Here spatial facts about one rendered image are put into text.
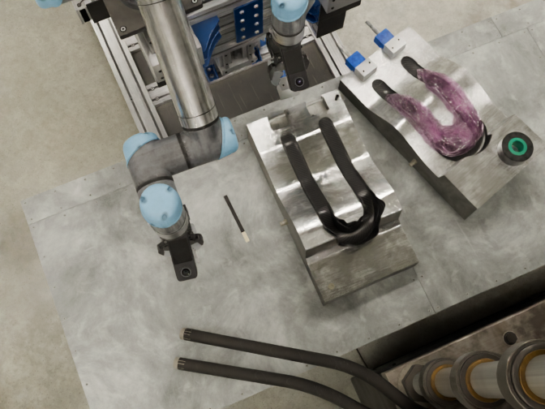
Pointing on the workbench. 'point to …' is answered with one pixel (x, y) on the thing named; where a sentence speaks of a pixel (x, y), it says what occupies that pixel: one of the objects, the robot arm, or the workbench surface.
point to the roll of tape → (523, 143)
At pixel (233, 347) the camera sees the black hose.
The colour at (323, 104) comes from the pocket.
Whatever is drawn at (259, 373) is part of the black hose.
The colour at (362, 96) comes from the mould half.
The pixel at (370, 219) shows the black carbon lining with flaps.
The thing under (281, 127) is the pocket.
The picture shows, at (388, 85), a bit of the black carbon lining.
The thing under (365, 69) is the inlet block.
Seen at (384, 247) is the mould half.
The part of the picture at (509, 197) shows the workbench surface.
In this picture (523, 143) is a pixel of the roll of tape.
